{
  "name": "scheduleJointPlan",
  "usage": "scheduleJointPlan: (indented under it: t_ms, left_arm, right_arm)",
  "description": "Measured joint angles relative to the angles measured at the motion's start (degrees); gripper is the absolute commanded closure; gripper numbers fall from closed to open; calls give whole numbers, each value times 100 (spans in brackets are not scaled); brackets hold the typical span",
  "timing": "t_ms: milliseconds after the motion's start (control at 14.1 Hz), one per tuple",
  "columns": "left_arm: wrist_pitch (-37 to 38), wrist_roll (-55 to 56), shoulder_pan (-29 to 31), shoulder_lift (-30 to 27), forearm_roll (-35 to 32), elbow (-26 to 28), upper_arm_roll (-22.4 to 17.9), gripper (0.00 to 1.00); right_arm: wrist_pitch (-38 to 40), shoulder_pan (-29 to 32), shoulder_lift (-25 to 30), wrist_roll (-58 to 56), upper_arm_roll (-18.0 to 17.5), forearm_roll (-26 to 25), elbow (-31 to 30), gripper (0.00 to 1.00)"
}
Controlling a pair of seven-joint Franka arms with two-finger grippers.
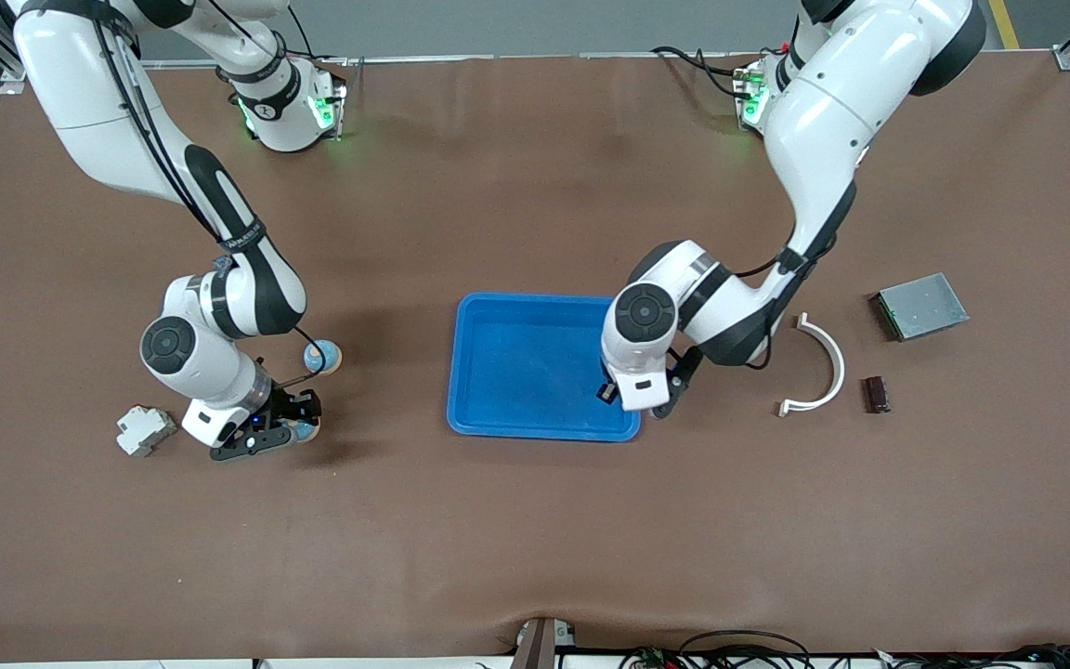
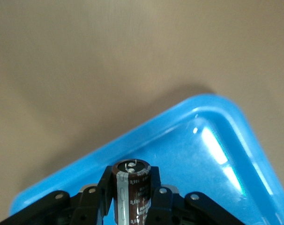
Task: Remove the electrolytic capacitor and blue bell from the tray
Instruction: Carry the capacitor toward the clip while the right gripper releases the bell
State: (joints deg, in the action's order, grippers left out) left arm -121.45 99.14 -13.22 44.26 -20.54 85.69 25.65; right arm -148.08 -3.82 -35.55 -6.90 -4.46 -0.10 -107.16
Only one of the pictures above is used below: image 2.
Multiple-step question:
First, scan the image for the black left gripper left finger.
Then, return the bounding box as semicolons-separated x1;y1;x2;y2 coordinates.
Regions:
0;165;115;225

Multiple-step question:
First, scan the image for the dark brown cylindrical capacitor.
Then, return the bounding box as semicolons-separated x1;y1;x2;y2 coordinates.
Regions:
111;158;152;225

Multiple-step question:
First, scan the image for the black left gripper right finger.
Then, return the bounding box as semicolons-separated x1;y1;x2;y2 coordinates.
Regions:
144;165;248;225

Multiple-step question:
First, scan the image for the blue plastic tray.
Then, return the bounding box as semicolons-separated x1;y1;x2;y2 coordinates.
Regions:
9;93;284;225

